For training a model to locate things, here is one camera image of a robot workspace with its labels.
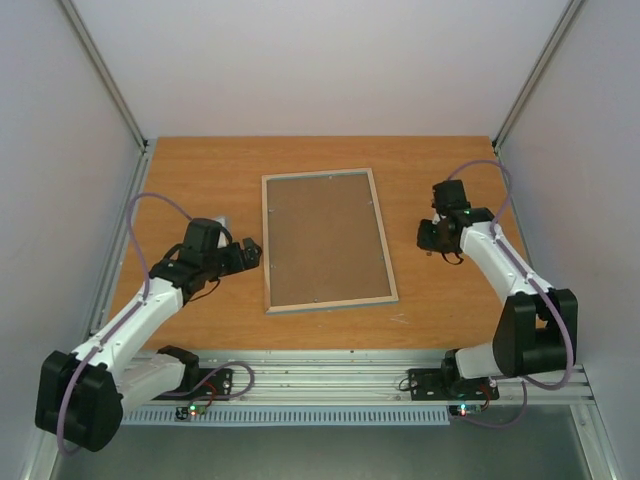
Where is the turquoise picture frame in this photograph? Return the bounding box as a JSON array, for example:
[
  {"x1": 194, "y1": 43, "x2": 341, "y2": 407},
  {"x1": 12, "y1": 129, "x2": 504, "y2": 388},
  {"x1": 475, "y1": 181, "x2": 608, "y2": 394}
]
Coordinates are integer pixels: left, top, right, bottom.
[{"x1": 262, "y1": 168, "x2": 399, "y2": 315}]

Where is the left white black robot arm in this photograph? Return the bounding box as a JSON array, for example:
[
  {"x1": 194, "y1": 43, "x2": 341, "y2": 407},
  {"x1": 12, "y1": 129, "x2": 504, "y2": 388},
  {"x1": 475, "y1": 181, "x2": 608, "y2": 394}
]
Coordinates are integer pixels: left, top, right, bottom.
[{"x1": 35, "y1": 218, "x2": 262, "y2": 454}]

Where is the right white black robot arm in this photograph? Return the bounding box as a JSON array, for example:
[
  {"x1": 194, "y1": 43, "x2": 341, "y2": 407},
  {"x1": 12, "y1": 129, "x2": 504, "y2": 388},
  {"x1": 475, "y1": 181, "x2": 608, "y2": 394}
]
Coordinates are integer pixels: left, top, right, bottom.
[{"x1": 415, "y1": 179, "x2": 578, "y2": 400}]

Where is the left circuit board with LEDs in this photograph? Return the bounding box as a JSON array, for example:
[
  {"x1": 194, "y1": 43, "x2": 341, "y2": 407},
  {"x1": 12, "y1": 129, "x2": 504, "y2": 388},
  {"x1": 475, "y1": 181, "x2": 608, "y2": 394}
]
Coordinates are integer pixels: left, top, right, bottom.
[{"x1": 174, "y1": 404, "x2": 208, "y2": 421}]

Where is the circuit board with leds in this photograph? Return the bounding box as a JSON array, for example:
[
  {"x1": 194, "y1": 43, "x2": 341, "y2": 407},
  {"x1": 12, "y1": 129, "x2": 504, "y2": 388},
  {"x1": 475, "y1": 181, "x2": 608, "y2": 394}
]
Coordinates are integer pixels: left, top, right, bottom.
[
  {"x1": 448, "y1": 403, "x2": 487, "y2": 417},
  {"x1": 174, "y1": 404, "x2": 208, "y2": 421}
]

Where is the right circuit board with LEDs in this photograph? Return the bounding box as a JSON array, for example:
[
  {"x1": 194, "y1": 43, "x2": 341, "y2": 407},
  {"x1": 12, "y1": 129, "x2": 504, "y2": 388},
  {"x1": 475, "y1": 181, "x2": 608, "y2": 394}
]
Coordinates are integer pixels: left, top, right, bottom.
[{"x1": 448, "y1": 403, "x2": 487, "y2": 417}]

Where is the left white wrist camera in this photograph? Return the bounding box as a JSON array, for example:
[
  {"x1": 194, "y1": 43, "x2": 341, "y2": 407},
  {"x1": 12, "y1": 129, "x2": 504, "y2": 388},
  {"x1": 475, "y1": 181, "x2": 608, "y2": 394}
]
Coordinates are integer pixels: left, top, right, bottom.
[{"x1": 215, "y1": 216, "x2": 233, "y2": 248}]

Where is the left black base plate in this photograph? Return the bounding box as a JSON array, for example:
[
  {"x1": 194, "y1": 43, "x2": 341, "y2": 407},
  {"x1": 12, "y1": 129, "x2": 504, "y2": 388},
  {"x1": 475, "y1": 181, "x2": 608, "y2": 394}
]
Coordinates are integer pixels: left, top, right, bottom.
[{"x1": 155, "y1": 368, "x2": 233, "y2": 401}]

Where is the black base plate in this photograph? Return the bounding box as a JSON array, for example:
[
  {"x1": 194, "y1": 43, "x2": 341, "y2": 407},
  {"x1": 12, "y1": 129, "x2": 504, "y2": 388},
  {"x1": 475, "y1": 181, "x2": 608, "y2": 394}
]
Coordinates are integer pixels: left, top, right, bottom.
[
  {"x1": 155, "y1": 368, "x2": 233, "y2": 401},
  {"x1": 408, "y1": 368, "x2": 500, "y2": 402}
]

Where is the left aluminium corner post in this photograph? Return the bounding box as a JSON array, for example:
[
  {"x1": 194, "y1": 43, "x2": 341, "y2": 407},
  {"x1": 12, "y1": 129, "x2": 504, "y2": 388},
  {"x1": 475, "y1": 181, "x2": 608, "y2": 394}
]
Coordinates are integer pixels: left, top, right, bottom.
[{"x1": 55, "y1": 0, "x2": 150, "y2": 154}]

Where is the aluminium corner post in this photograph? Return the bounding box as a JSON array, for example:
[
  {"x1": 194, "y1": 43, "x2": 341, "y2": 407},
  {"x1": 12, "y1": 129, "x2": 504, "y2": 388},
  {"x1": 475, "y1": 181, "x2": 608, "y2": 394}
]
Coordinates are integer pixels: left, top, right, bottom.
[
  {"x1": 55, "y1": 0, "x2": 150, "y2": 154},
  {"x1": 492, "y1": 0, "x2": 586, "y2": 156}
]

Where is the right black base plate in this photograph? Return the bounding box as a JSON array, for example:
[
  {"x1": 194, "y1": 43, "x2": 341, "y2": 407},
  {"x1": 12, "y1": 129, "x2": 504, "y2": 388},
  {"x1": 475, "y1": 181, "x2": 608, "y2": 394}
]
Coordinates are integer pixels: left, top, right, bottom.
[{"x1": 408, "y1": 368, "x2": 500, "y2": 402}]

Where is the grey slotted cable duct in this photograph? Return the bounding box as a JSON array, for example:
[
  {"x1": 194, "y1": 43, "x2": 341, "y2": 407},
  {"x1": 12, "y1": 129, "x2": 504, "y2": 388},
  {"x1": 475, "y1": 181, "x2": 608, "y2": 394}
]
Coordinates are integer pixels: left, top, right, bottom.
[{"x1": 122, "y1": 405, "x2": 449, "y2": 428}]

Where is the right aluminium corner post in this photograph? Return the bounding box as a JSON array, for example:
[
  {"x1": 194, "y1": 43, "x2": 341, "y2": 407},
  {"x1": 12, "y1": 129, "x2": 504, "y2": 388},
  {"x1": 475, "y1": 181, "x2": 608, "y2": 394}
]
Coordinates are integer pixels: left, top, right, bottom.
[{"x1": 492, "y1": 0, "x2": 586, "y2": 156}]

